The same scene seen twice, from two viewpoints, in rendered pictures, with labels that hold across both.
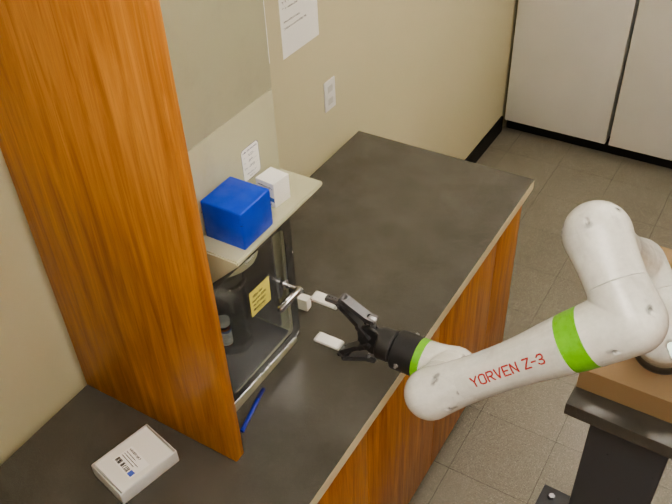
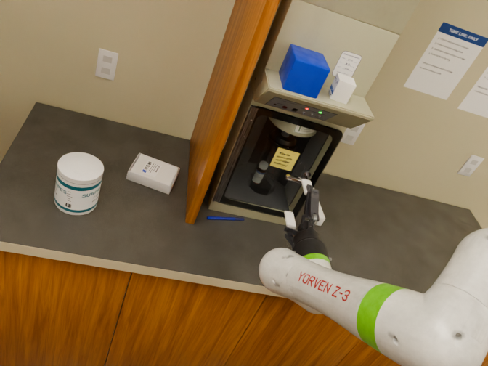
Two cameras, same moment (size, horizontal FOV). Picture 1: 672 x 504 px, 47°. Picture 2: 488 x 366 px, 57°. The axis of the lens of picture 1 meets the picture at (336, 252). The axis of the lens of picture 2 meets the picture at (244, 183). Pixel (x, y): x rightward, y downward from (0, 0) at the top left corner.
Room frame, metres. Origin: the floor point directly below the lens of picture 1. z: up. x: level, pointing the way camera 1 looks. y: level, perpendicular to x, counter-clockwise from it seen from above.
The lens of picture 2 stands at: (0.33, -0.53, 2.00)
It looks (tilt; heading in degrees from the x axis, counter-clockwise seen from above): 36 degrees down; 39
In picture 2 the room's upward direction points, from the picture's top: 24 degrees clockwise
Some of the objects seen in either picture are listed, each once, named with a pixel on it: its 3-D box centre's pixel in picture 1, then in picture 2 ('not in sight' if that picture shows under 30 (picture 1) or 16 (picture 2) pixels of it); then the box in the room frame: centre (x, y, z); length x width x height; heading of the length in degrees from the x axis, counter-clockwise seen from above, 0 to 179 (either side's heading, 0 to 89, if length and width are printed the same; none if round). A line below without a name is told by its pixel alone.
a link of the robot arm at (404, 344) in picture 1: (407, 351); (311, 256); (1.19, -0.15, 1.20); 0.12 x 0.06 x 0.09; 147
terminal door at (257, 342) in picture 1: (257, 312); (276, 168); (1.35, 0.19, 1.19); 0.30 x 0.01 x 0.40; 146
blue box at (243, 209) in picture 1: (237, 212); (303, 71); (1.26, 0.19, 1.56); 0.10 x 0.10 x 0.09; 57
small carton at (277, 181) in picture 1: (273, 187); (341, 88); (1.37, 0.13, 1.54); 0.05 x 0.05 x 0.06; 51
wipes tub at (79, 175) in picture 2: not in sight; (78, 184); (0.80, 0.45, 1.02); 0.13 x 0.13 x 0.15
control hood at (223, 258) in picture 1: (262, 230); (312, 107); (1.32, 0.16, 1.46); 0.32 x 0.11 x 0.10; 147
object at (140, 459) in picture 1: (135, 462); (153, 173); (1.10, 0.49, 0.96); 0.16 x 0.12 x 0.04; 135
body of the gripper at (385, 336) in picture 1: (377, 340); (306, 236); (1.23, -0.08, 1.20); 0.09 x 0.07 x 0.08; 57
